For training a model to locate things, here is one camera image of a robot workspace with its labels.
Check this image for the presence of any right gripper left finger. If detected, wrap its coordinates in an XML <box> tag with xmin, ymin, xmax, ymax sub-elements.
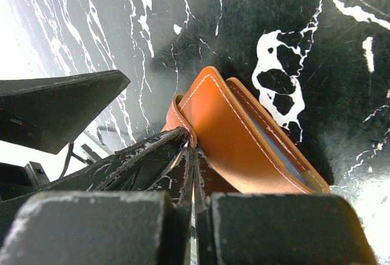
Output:
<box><xmin>1</xmin><ymin>147</ymin><xmax>194</xmax><ymax>264</ymax></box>

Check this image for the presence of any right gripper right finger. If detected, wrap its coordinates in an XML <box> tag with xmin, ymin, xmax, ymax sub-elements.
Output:
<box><xmin>194</xmin><ymin>149</ymin><xmax>377</xmax><ymax>264</ymax></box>

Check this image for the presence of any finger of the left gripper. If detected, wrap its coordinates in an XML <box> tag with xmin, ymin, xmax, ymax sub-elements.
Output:
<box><xmin>1</xmin><ymin>70</ymin><xmax>130</xmax><ymax>154</ymax></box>
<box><xmin>39</xmin><ymin>127</ymin><xmax>190</xmax><ymax>192</ymax></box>

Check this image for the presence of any brown leather card holder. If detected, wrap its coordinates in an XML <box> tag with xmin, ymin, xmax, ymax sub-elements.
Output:
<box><xmin>164</xmin><ymin>66</ymin><xmax>330</xmax><ymax>194</ymax></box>

